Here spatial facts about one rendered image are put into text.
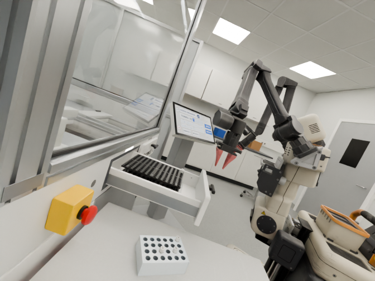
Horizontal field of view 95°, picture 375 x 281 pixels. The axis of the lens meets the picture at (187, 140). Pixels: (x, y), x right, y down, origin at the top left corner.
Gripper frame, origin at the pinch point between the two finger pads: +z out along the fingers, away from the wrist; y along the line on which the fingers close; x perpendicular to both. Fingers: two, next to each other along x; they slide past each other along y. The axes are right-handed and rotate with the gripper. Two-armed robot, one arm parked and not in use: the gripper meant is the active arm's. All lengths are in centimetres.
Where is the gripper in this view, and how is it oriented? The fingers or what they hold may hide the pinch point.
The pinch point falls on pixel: (219, 165)
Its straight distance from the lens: 72.3
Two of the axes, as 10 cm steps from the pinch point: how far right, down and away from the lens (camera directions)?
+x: -0.5, 1.3, -9.9
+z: -3.8, 9.2, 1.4
